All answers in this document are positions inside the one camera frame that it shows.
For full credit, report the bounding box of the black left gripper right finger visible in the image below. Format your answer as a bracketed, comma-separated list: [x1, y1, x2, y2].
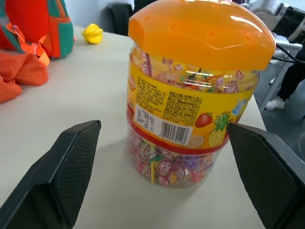
[226, 122, 305, 229]

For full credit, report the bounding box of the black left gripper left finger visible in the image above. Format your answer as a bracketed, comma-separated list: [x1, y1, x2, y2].
[0, 119, 102, 229]

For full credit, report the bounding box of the clear plastic lollipop jar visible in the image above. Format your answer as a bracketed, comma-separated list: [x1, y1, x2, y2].
[124, 42, 263, 189]

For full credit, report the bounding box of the orange plastic jar lid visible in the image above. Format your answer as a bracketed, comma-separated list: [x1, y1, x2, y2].
[128, 0, 277, 71]

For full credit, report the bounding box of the purple wrapped lollipop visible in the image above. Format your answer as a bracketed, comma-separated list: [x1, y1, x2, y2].
[181, 154, 203, 168]

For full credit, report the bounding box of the person in black trousers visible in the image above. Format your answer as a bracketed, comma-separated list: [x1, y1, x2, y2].
[265, 46, 305, 111]

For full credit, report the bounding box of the red and white wrapped lollipop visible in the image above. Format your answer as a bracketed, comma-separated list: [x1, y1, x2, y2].
[157, 158, 174, 173]
[154, 173, 171, 187]
[138, 144, 155, 162]

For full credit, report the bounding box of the orange cloth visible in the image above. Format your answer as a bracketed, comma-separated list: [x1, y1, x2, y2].
[0, 50, 49, 104]

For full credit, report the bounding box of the yellow star-shaped toy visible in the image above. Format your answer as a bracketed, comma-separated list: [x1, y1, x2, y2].
[81, 23, 104, 45]

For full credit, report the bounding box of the orange and teal backpack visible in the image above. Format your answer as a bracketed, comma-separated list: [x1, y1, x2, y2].
[0, 0, 76, 60]

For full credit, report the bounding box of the black chair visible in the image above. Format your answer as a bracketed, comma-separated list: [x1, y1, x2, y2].
[106, 2, 134, 36]

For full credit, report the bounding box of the black cable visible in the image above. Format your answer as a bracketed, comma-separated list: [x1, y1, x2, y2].
[272, 44, 301, 63]

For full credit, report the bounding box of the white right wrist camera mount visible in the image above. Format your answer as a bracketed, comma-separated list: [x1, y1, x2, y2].
[251, 7, 285, 31]

